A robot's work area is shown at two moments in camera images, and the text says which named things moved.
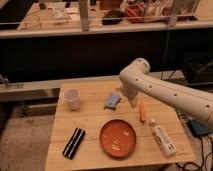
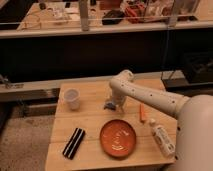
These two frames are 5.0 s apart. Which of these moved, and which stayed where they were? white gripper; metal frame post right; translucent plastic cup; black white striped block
Moved: white gripper
Stayed: translucent plastic cup; black white striped block; metal frame post right
